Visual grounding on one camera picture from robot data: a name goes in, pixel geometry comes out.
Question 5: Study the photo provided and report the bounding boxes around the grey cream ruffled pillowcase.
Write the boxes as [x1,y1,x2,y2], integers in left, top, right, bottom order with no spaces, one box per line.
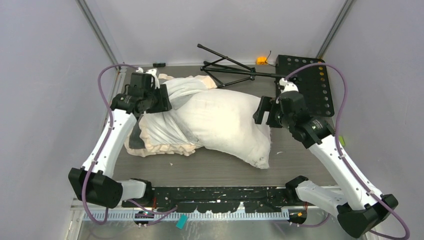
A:
[124,73,217,157]

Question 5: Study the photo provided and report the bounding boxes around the white pillow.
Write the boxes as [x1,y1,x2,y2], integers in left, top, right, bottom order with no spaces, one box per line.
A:
[168,89,272,169]

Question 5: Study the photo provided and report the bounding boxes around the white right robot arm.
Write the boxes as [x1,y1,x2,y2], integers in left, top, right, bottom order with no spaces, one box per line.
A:
[253,90,399,238]

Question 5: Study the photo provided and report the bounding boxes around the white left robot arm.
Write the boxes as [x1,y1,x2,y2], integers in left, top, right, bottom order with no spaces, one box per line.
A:
[68,68,172,209]

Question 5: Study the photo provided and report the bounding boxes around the black perforated metal plate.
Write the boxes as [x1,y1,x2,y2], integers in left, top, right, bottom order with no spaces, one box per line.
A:
[275,54,335,118]

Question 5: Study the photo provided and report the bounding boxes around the orange round object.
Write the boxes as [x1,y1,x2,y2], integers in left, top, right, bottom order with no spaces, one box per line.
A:
[255,56,268,65]

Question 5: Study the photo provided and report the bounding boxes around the black folded tripod stand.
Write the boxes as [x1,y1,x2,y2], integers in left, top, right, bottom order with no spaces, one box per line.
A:
[197,43,286,88]

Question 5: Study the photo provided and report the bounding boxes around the teal tape piece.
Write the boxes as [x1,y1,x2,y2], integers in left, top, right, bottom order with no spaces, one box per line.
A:
[175,214,189,230]

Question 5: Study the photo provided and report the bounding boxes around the small black wall clip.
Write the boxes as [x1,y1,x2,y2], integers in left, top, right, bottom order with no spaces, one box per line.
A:
[152,62,166,68]

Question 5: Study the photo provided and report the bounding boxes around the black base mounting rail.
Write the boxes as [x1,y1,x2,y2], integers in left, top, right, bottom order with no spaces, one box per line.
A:
[122,186,311,214]

